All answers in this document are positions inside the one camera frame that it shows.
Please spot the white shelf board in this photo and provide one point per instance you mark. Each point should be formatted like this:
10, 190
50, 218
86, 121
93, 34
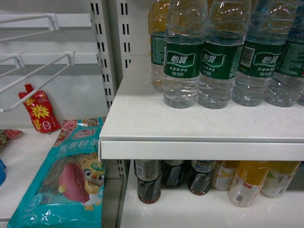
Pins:
179, 208
141, 126

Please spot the white bottom shelf board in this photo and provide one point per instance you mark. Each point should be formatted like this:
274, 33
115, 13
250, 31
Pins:
179, 208

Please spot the water bottle front left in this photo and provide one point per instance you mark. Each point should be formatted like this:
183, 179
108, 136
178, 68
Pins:
187, 21

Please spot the water bottle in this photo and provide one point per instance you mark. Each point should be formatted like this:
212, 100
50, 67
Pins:
225, 37
287, 82
270, 23
187, 21

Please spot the white slotted shelf upright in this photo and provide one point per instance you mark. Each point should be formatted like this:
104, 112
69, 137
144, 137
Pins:
112, 27

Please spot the dark soy sauce bottle left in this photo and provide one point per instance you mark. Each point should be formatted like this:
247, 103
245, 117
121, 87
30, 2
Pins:
148, 173

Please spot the dark sauce bottle middle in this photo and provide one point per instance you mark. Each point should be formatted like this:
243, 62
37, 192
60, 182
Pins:
173, 172

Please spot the dark sauce bottle blue label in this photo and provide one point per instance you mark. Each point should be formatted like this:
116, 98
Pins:
200, 176

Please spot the yellow drink bottle white label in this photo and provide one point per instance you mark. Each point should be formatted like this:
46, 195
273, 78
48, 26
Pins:
223, 174

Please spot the orange juice bottle rear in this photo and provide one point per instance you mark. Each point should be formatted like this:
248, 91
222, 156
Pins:
157, 19

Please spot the orange juice bottle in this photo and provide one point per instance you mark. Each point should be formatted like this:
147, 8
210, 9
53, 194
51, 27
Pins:
157, 19
247, 182

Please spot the red sauce pouch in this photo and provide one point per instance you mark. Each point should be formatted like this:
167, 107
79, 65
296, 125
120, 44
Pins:
41, 113

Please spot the teal sweet potato noodle bag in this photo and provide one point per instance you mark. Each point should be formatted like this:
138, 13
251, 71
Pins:
67, 191

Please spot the orange juice bottle front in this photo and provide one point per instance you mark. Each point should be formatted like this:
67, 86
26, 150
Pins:
247, 182

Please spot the yellow green drink bottle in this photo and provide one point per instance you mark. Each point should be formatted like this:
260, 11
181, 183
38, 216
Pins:
279, 177

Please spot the floral snack packet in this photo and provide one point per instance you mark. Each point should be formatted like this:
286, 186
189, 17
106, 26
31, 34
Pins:
6, 135

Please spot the blue package edge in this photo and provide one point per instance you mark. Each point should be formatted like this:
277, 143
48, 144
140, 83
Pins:
2, 172

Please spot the white wire hook upper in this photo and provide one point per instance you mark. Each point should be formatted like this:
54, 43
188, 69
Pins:
48, 21

